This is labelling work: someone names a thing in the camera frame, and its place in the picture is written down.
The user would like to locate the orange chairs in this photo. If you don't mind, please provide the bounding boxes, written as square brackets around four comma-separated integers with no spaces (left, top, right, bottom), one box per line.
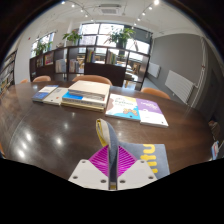
[0,74,171,158]

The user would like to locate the large white radiator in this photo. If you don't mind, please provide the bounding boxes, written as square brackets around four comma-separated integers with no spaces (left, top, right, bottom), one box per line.
[164,69,195,104]

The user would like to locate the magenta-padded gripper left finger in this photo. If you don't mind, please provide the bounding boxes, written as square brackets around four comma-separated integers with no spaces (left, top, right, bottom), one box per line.
[68,145,110,191]

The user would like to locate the grey towel with yellow print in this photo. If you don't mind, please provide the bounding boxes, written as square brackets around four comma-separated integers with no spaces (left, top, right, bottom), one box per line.
[95,118,171,191]

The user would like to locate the potted plant by window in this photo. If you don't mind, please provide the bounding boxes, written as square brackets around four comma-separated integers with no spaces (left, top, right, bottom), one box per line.
[33,41,51,56]

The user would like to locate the small potted plant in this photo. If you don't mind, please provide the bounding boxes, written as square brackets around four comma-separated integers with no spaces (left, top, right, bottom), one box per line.
[62,29,83,46]

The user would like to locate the white book with colourful picture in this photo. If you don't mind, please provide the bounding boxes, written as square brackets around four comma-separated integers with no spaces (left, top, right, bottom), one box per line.
[104,93,142,122]

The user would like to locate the thin white book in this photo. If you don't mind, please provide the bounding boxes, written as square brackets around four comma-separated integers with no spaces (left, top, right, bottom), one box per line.
[42,87,69,107]

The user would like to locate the wall bookshelf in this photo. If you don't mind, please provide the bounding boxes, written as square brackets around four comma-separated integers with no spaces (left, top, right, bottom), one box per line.
[0,49,18,96]

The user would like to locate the blue picture book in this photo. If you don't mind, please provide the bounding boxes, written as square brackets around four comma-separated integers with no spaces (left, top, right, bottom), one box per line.
[211,140,221,161]

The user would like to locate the large potted plant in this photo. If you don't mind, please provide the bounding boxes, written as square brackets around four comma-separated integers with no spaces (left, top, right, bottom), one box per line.
[108,27,136,49]

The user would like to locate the curved dark shelf unit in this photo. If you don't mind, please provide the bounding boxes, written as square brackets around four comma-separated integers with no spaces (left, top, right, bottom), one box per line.
[29,44,151,92]

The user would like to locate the blue and white book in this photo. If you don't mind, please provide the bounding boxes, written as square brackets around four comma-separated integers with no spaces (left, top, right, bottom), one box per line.
[61,91,108,109]

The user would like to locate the large cream book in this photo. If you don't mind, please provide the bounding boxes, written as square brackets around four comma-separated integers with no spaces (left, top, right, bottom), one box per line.
[67,79,111,101]

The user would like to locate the ceiling spotlights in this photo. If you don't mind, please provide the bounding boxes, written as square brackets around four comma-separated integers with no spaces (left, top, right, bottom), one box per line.
[59,0,161,21]

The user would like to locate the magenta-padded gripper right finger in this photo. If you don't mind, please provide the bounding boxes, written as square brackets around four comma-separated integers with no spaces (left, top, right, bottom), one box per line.
[117,146,158,191]

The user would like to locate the blue cover book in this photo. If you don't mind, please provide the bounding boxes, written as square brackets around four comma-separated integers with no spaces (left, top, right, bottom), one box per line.
[31,84,59,103]

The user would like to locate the flat yellowish book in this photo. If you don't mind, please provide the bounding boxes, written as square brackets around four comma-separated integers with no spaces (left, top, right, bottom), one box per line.
[60,100,106,113]

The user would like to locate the ceiling air conditioner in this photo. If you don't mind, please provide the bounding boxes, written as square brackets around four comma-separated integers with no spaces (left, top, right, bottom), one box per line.
[97,3,123,16]

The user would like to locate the small white radiator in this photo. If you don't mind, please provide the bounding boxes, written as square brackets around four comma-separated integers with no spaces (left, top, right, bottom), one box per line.
[147,61,161,79]

